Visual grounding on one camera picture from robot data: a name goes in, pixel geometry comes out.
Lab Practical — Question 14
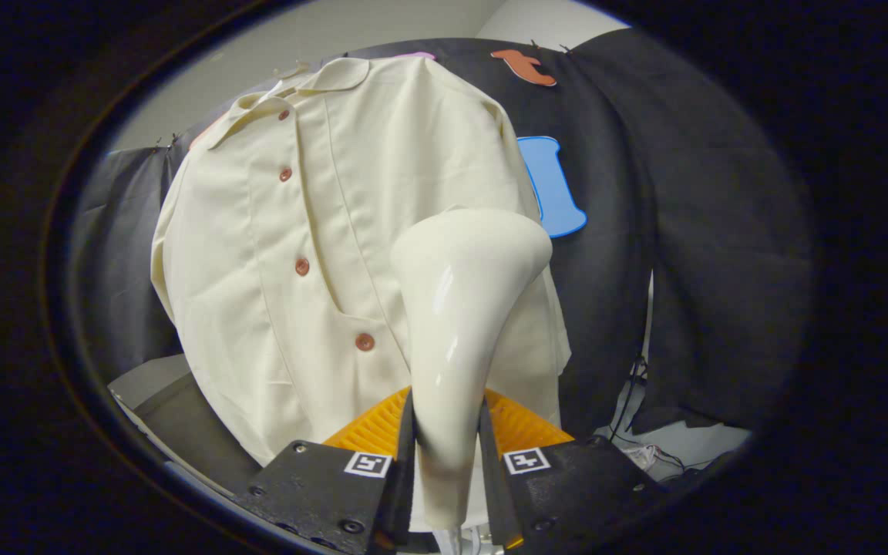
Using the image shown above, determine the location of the cream button shirt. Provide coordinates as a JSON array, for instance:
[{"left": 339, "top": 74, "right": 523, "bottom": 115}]
[{"left": 151, "top": 56, "right": 572, "bottom": 467}]

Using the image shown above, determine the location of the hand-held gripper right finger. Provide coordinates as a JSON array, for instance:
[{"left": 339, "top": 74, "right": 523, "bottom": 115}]
[{"left": 479, "top": 388, "right": 664, "bottom": 552}]

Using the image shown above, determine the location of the grey drawer cabinet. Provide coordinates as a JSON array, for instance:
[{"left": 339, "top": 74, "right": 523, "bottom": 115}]
[{"left": 109, "top": 353, "right": 264, "bottom": 498}]

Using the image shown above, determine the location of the white garment steamer head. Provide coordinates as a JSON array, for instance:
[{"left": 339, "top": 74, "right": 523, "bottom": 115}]
[{"left": 390, "top": 207, "right": 554, "bottom": 531}]

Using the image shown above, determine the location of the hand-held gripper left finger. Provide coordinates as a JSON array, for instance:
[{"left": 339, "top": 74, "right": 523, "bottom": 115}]
[{"left": 232, "top": 385, "right": 416, "bottom": 554}]

